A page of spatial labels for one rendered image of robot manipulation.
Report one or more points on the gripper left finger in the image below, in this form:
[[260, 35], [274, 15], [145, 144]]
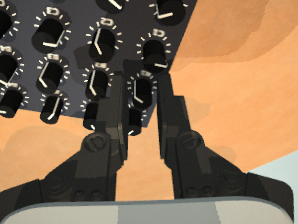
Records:
[[84, 176]]

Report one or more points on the black knob box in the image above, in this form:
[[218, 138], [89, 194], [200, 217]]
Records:
[[129, 38]]

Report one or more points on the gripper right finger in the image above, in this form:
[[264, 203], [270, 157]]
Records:
[[202, 171]]

